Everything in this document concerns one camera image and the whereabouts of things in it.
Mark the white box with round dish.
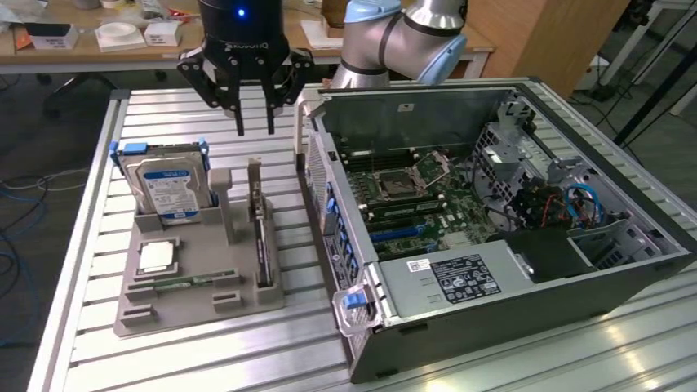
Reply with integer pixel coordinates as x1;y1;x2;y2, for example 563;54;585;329
94;23;148;53

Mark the green motherboard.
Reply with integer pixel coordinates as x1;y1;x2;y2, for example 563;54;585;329
334;134;499;262

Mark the white box with black top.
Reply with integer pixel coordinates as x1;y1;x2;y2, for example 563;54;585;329
24;23;80;51

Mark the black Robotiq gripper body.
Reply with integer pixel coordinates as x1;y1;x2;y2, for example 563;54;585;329
197;0;294;87

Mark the silver CPU chip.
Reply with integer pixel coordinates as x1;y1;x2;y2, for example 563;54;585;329
136;243;176;273

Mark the blue floor cable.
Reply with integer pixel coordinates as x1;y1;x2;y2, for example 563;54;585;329
0;179;50;348

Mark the CPU socket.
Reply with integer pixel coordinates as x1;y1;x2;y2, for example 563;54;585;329
374;167;424;203

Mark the blue expansion slot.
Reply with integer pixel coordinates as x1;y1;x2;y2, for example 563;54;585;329
369;226;432;243

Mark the white box with red dot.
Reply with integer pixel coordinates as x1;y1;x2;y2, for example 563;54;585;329
575;55;614;93

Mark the white table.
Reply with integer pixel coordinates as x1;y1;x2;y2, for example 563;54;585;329
598;0;697;118

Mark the installed dark RAM stick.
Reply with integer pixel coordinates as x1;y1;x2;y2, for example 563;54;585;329
369;198;443;220

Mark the wooden desk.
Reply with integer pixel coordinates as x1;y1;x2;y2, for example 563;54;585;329
0;0;497;77

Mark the open metal socket cover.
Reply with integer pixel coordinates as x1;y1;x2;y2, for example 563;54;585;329
410;149;455;185

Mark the black plastic shroud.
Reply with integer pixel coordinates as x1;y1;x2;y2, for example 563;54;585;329
503;228;598;285

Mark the open dark grey PC case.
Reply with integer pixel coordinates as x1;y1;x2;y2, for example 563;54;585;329
293;77;697;385

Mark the blue wire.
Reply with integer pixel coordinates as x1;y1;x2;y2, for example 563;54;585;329
562;183;603;225

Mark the black office chair base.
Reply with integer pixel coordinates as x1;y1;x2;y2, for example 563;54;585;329
40;73;118;119

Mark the green RAM stick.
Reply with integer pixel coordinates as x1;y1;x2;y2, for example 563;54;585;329
153;272;236;292

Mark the silver disk bay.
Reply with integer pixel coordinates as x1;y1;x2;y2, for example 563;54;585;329
565;218;669;273

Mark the grey power supply with label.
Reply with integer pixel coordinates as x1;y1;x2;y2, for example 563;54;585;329
378;240;538;319

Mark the white floor cable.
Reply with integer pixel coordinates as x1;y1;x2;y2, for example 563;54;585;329
0;167;88;193

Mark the grey plastic parts rack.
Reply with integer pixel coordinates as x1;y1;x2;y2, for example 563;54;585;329
112;167;288;339

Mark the green expansion card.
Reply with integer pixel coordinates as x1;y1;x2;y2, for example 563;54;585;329
245;158;278;289

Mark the white flat paper box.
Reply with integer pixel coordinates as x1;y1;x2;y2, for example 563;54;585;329
301;18;348;51

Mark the black slanted stand pole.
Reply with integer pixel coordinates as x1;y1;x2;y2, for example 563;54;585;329
611;16;697;148

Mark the wooden cabinet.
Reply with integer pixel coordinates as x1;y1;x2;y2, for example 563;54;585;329
510;0;633;99

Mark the small white labelled box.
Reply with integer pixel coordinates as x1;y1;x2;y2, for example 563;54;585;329
142;20;184;47

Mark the black and red wire bundle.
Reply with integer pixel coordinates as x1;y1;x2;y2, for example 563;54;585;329
514;185;573;229

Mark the silver metal drive cage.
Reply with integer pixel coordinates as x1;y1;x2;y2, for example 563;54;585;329
473;120;541;205

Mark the hard disk in blue caddy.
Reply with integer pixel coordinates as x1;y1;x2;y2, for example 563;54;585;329
108;138;212;226

